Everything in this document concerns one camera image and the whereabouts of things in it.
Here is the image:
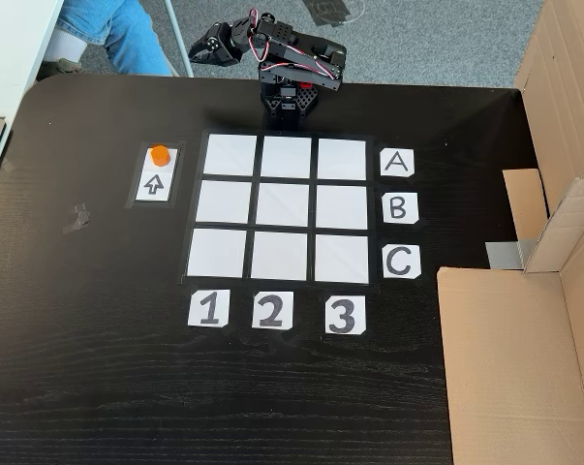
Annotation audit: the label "white grid sheet black tape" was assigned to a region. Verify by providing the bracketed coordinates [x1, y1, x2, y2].
[178, 130, 381, 292]

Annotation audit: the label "white metal desk leg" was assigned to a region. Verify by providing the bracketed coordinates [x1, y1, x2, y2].
[163, 0, 195, 78]

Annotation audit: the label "person's leg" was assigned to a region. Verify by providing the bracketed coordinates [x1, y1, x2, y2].
[39, 0, 174, 78]

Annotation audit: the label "black tape patch on carpet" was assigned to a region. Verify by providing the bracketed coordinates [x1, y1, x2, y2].
[303, 0, 365, 28]

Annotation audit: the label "paper sheet with arrow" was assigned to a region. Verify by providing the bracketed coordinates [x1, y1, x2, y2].
[126, 140, 186, 210]

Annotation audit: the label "white desk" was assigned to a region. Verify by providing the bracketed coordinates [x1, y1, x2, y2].
[0, 0, 66, 204]

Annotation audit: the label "paper sheet letter A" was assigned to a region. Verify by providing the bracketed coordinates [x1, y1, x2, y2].
[379, 148, 415, 179]

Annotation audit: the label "clear tape scraps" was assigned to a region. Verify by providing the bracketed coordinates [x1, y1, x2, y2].
[62, 203, 92, 234]

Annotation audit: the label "paper sheet letter B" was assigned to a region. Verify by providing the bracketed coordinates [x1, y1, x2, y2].
[382, 192, 420, 225]

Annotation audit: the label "paper sheet number 1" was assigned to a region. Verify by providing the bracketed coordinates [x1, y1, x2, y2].
[187, 289, 231, 329]

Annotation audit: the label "paper sheet number 2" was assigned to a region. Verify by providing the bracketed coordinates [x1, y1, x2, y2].
[251, 290, 295, 330]

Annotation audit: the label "paper sheet letter C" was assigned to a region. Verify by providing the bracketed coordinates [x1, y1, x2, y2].
[382, 244, 422, 280]

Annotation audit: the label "paper sheet number 3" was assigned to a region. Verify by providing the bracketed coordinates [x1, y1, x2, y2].
[323, 294, 368, 335]

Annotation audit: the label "brown cardboard screen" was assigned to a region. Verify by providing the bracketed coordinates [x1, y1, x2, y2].
[436, 0, 584, 465]

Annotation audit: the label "red white servo cable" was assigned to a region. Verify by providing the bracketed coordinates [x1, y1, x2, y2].
[245, 8, 269, 64]
[291, 42, 339, 81]

